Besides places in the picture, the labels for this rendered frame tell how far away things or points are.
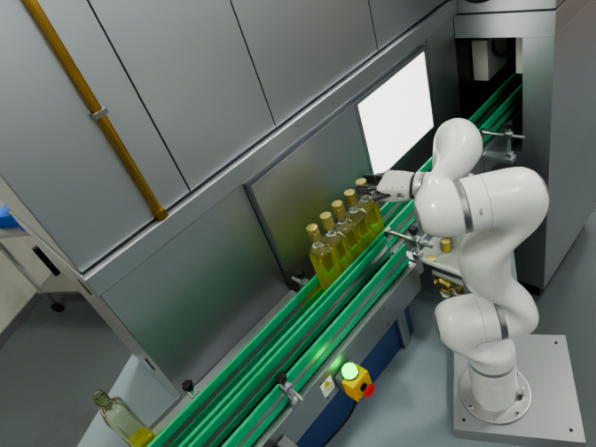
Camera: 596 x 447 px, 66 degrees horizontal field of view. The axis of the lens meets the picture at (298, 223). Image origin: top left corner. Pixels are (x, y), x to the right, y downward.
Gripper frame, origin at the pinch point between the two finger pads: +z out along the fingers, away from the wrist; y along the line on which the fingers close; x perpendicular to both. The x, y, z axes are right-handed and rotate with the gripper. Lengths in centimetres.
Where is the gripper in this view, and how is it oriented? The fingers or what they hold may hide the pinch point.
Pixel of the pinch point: (365, 184)
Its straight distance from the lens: 142.0
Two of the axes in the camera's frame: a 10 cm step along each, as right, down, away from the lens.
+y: 4.5, -6.5, 6.1
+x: -2.9, -7.5, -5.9
